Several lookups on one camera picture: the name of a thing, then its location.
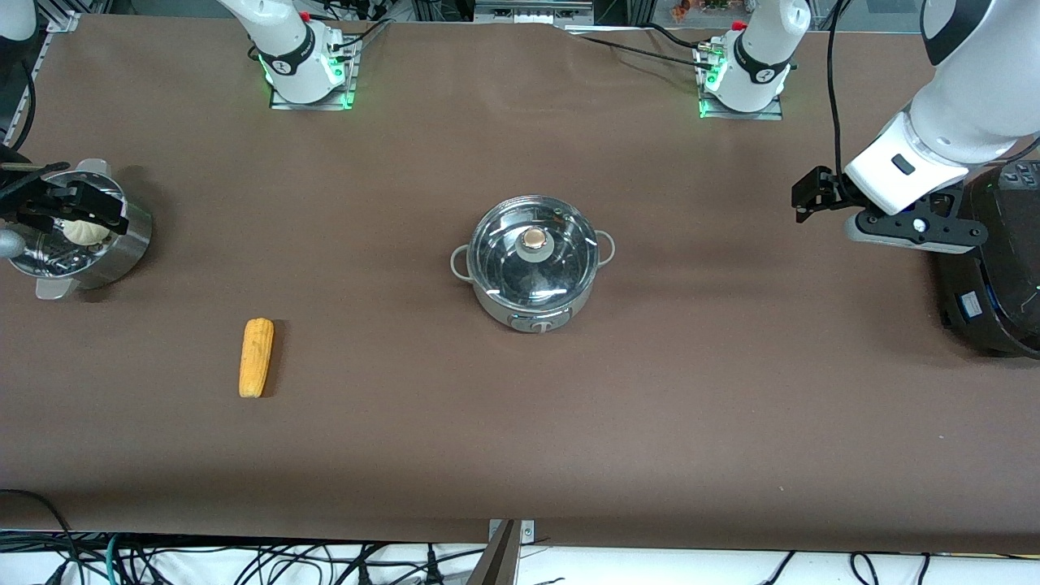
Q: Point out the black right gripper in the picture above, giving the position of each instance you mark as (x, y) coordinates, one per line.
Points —
(24, 201)

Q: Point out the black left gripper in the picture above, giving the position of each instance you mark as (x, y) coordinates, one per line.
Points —
(822, 191)

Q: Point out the yellow corn cob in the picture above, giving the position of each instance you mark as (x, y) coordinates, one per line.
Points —
(256, 357)

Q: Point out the glass pot lid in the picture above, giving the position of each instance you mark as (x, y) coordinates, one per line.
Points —
(504, 260)

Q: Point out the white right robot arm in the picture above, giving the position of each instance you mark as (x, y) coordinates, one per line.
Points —
(292, 49)

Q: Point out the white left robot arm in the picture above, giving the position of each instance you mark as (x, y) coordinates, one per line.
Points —
(975, 97)

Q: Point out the steel steamer pot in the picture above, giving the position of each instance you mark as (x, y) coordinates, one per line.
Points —
(122, 252)

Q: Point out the steel electric pot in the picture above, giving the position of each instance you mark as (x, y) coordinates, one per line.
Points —
(536, 323)

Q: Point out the white steamed bun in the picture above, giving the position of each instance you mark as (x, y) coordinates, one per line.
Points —
(89, 234)

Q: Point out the black round appliance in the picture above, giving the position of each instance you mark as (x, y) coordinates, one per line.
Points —
(999, 301)

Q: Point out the grey metal box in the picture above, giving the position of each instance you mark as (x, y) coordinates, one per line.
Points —
(528, 12)

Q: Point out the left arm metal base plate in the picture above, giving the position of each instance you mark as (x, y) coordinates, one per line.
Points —
(739, 115)

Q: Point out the aluminium frame rail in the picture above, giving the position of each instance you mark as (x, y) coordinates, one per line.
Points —
(57, 24)

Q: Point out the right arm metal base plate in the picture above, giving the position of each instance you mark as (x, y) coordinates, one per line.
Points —
(313, 106)

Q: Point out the small metal bracket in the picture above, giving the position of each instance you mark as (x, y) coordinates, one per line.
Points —
(528, 532)

